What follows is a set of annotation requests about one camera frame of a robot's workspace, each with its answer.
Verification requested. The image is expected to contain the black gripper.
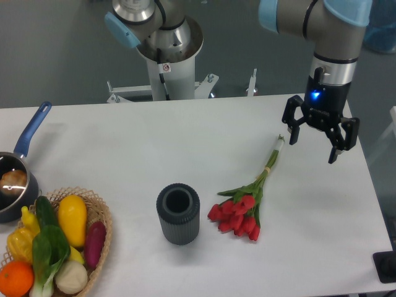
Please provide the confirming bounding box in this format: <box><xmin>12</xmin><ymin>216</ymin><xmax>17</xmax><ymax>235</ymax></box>
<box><xmin>282</xmin><ymin>76</ymin><xmax>360</xmax><ymax>164</ymax></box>

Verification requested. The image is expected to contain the red tulip bouquet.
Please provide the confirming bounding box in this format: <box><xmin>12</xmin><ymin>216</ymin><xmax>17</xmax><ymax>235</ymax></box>
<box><xmin>207</xmin><ymin>135</ymin><xmax>285</xmax><ymax>241</ymax></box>

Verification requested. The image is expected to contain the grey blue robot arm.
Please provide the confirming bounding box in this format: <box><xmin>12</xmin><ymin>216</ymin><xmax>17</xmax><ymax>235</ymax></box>
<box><xmin>105</xmin><ymin>1</ymin><xmax>372</xmax><ymax>163</ymax></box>

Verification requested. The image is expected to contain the blue bin in background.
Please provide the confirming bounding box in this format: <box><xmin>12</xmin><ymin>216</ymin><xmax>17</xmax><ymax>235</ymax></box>
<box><xmin>363</xmin><ymin>1</ymin><xmax>395</xmax><ymax>54</ymax></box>

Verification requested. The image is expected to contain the black device at edge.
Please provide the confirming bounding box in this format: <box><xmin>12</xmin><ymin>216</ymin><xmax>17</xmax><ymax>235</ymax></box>
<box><xmin>372</xmin><ymin>251</ymin><xmax>395</xmax><ymax>283</ymax></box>

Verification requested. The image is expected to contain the dark grey ribbed vase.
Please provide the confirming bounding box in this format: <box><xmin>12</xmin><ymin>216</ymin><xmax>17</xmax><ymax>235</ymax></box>
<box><xmin>156</xmin><ymin>183</ymin><xmax>200</xmax><ymax>246</ymax></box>

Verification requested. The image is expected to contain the purple eggplant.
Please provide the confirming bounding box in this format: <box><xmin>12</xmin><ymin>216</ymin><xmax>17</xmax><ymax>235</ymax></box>
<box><xmin>84</xmin><ymin>221</ymin><xmax>106</xmax><ymax>269</ymax></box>

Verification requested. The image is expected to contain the yellow squash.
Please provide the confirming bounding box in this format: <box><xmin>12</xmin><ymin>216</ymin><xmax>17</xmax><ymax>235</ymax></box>
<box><xmin>58</xmin><ymin>195</ymin><xmax>87</xmax><ymax>249</ymax></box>

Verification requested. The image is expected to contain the yellow banana tip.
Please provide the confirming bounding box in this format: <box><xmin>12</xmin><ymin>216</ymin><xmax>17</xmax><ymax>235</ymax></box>
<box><xmin>69</xmin><ymin>246</ymin><xmax>85</xmax><ymax>265</ymax></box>

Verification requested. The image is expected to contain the dark green cucumber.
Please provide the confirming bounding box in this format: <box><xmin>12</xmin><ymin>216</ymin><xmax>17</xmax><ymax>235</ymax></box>
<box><xmin>35</xmin><ymin>196</ymin><xmax>59</xmax><ymax>229</ymax></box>

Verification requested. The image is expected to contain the beige garlic bulb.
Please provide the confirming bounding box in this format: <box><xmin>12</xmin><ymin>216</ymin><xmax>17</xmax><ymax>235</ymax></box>
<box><xmin>55</xmin><ymin>260</ymin><xmax>88</xmax><ymax>295</ymax></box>

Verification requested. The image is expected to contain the green bok choy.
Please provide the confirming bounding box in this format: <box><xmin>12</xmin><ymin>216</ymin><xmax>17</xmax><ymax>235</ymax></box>
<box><xmin>29</xmin><ymin>225</ymin><xmax>70</xmax><ymax>296</ymax></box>

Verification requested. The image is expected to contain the small yellow pepper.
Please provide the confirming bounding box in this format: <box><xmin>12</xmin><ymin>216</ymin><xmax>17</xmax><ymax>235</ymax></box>
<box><xmin>21</xmin><ymin>206</ymin><xmax>40</xmax><ymax>236</ymax></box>

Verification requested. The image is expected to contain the brown bread roll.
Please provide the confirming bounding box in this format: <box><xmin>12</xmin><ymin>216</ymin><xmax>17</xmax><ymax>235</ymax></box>
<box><xmin>1</xmin><ymin>170</ymin><xmax>27</xmax><ymax>197</ymax></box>

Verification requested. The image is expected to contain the yellow bell pepper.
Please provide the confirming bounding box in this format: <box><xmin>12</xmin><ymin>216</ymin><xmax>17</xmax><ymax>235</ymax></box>
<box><xmin>7</xmin><ymin>227</ymin><xmax>33</xmax><ymax>264</ymax></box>

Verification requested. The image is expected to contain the orange fruit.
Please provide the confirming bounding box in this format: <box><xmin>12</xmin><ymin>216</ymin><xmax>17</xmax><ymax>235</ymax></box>
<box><xmin>1</xmin><ymin>261</ymin><xmax>34</xmax><ymax>297</ymax></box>

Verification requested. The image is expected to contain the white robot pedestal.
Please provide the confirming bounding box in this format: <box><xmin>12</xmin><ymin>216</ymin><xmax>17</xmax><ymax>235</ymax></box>
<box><xmin>105</xmin><ymin>12</ymin><xmax>219</xmax><ymax>101</ymax></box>

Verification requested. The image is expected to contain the blue handled saucepan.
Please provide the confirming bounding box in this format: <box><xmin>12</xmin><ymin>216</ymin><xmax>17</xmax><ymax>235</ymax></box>
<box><xmin>1</xmin><ymin>101</ymin><xmax>52</xmax><ymax>223</ymax></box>

